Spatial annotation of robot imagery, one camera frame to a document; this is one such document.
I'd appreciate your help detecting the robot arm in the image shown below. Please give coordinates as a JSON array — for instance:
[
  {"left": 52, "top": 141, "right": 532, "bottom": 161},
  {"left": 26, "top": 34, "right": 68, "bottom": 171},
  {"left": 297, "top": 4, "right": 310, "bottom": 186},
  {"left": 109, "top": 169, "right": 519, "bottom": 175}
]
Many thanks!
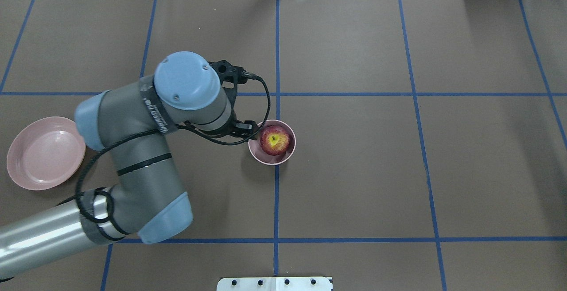
[{"left": 1, "top": 51, "right": 271, "bottom": 282}]

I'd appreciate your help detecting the pink bowl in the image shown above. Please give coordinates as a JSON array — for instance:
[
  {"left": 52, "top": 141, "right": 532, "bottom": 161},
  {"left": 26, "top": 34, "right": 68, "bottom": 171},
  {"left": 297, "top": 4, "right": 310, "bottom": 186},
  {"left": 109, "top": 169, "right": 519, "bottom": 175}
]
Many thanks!
[{"left": 248, "top": 120, "right": 296, "bottom": 166}]

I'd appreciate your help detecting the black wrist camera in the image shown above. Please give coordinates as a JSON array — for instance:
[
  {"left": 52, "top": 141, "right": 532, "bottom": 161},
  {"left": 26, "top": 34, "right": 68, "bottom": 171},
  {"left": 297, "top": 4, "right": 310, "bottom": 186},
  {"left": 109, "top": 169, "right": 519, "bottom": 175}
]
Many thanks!
[{"left": 208, "top": 60, "right": 249, "bottom": 87}]

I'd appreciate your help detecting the pink plate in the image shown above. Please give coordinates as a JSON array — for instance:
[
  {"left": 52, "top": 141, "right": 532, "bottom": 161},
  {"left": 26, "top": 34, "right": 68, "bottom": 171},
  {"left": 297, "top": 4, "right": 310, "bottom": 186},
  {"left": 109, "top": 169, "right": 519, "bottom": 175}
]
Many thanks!
[{"left": 6, "top": 116, "right": 86, "bottom": 191}]

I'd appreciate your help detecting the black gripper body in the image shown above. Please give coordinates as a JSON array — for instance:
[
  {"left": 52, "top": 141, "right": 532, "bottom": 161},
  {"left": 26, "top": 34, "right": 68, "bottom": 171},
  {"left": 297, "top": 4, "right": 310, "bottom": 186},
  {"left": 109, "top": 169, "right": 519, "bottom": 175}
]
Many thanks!
[{"left": 208, "top": 101, "right": 241, "bottom": 138}]

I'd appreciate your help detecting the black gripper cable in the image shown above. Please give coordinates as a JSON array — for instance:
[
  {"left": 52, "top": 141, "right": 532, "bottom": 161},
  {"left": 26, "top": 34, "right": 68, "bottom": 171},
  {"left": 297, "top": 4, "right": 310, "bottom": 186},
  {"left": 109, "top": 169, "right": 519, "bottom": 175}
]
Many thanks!
[{"left": 74, "top": 73, "right": 272, "bottom": 236}]

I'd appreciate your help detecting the red apple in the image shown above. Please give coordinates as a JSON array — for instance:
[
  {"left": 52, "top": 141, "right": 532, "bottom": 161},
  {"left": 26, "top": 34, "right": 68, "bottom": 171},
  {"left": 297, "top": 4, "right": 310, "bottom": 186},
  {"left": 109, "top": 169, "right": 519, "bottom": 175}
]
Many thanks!
[{"left": 260, "top": 125, "right": 291, "bottom": 156}]

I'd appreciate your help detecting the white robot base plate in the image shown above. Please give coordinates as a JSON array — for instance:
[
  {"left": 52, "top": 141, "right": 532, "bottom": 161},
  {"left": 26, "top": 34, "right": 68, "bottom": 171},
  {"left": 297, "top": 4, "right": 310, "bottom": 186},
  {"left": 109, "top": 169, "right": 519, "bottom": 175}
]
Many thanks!
[{"left": 216, "top": 276, "right": 334, "bottom": 291}]

